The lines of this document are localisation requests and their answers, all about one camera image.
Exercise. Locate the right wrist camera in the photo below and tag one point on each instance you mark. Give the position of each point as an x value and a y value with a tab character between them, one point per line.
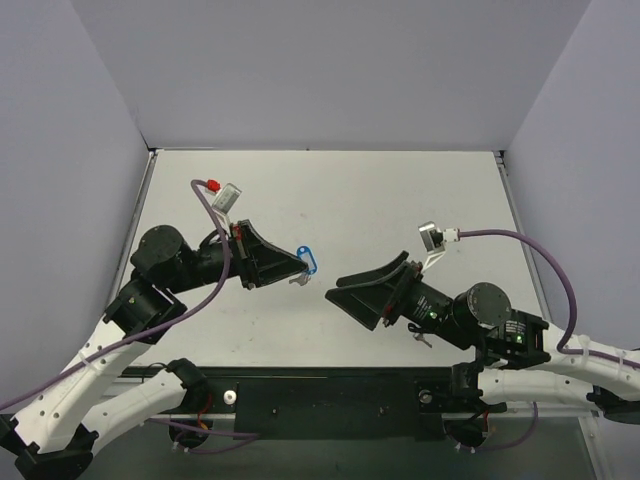
433	241

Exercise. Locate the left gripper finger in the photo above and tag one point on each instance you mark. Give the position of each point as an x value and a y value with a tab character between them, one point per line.
268	270
263	253

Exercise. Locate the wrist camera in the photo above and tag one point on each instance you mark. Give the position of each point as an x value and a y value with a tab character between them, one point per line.
433	241
225	198

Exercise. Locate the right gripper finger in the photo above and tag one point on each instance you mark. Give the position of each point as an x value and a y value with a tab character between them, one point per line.
389	275
368	305

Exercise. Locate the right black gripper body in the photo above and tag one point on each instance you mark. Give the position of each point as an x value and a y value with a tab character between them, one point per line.
401	294

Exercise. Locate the silver key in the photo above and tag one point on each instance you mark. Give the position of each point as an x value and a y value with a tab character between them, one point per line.
424	340
301	280

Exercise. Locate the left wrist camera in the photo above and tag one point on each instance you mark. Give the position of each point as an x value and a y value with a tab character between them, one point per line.
225	198

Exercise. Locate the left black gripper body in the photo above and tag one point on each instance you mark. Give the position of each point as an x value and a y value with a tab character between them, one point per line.
244	256

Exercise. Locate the blue key tag with ring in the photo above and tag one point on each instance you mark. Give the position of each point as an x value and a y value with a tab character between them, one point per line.
306	255

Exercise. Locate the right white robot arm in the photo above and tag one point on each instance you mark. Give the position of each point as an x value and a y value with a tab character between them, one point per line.
515	356

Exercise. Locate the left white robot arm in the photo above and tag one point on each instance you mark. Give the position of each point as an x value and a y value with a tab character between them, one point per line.
59	433

